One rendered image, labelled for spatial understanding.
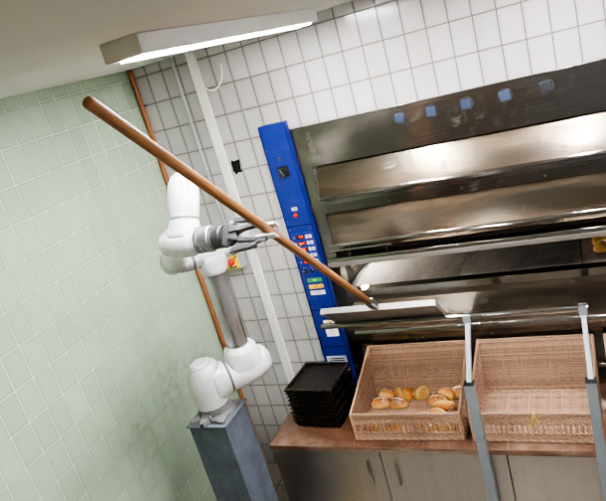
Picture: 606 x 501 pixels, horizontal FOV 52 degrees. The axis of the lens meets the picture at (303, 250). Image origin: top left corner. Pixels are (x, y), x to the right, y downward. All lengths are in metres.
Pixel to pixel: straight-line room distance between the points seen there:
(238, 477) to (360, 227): 1.36
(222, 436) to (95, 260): 1.03
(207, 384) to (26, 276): 0.90
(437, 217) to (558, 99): 0.76
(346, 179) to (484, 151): 0.69
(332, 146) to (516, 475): 1.77
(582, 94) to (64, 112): 2.31
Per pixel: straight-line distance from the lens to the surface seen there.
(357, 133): 3.10
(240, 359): 2.88
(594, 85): 2.94
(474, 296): 3.29
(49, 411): 2.93
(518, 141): 3.00
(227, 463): 3.06
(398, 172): 3.10
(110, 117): 1.45
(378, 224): 3.21
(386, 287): 3.34
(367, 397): 3.43
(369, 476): 3.35
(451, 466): 3.17
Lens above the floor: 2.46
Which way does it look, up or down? 17 degrees down
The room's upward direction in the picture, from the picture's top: 16 degrees counter-clockwise
